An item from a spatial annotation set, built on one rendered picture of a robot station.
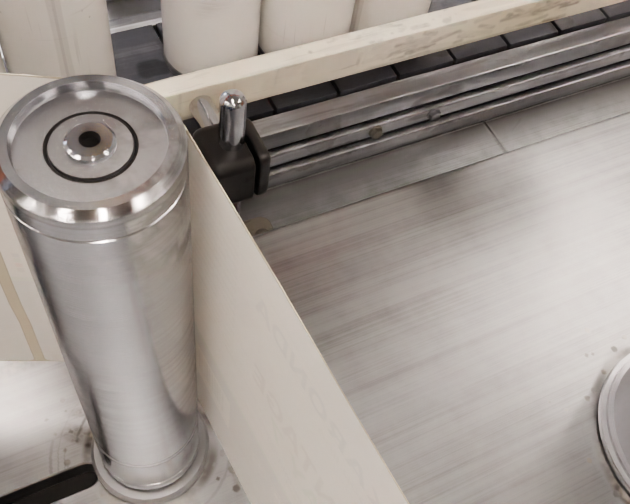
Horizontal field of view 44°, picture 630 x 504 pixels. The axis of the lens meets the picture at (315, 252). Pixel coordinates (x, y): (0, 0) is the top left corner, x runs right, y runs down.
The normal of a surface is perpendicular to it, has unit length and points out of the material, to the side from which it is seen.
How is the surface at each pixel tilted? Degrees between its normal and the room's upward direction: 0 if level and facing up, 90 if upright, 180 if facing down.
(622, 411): 90
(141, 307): 90
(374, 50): 90
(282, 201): 0
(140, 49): 0
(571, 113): 0
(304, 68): 90
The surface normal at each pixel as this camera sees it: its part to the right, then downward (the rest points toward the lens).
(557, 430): 0.11, -0.54
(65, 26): 0.49, 0.76
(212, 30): 0.10, 0.84
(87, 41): 0.78, 0.57
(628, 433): -0.98, 0.06
